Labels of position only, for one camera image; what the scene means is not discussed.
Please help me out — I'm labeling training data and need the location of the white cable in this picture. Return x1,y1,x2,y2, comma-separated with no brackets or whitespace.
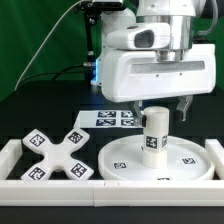
13,0,84,92

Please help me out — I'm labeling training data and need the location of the white sheet with markers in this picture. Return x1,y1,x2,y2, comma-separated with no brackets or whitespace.
74,110,135,128

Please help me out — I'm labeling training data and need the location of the white U-shaped fence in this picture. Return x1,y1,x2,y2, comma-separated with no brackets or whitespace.
0,140,224,207

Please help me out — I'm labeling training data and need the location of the black cable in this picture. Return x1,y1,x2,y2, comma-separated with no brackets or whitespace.
19,63,96,88

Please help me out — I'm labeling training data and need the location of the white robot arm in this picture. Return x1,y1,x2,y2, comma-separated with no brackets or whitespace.
92,0,224,126

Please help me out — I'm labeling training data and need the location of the white cross-shaped table base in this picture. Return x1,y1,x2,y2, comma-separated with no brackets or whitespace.
21,127,94,181

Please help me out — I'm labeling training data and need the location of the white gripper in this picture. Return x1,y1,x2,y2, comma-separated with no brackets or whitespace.
101,23,216,127

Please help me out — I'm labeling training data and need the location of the white round table top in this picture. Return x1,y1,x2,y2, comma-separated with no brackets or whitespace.
98,135,215,181

